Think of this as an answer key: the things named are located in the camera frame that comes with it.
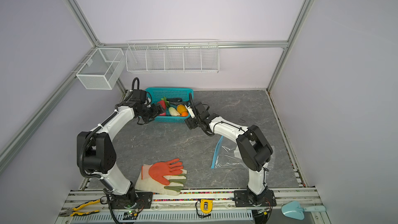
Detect red toy strawberry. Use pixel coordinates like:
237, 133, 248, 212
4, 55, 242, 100
157, 100, 167, 116

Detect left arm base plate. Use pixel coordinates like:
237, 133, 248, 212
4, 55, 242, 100
110, 191, 153, 209

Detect white wire shelf basket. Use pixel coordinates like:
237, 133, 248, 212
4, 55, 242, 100
125, 39, 220, 73

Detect teal plastic scoop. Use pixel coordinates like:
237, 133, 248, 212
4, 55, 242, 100
281, 201, 326, 220

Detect orange toy fruit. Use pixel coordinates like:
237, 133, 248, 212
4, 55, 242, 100
177, 104, 188, 115

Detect teal plastic basket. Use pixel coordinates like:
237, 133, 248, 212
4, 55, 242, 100
146, 87, 194, 123

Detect white mesh box basket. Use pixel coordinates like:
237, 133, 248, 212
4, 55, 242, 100
77, 48, 126, 90

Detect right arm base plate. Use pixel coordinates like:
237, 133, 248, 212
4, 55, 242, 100
233, 188, 277, 207

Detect yellow black pliers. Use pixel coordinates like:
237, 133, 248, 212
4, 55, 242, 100
59, 199, 101, 217

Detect yellow tape measure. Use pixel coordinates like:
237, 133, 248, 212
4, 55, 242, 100
195, 199, 213, 219

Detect clear zip top bag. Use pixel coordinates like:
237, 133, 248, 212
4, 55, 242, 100
211, 136, 248, 170

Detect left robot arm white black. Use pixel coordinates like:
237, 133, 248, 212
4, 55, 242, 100
77, 77, 164, 208

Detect green striped work glove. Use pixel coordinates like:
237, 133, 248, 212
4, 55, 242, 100
135, 167, 187, 196

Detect dark toy eggplant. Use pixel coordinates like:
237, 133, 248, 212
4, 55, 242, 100
167, 97, 183, 102

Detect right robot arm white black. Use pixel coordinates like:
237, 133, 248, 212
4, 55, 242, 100
185, 95, 276, 207

